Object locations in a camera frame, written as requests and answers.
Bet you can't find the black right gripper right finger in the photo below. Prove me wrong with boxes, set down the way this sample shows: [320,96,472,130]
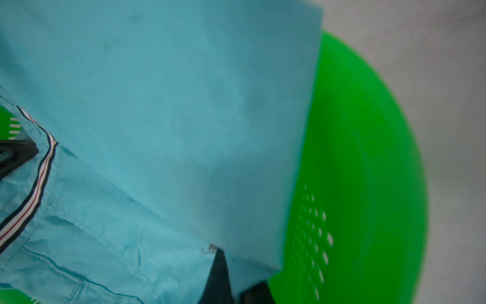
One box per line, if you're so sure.
[198,248,275,304]

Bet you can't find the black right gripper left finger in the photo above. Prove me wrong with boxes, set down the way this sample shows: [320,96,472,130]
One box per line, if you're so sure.
[1,139,39,179]

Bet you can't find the teal pants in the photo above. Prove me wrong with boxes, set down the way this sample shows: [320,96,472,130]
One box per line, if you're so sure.
[0,0,324,304]

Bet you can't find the green plastic basket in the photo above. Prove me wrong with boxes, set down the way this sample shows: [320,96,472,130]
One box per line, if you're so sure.
[1,33,428,303]

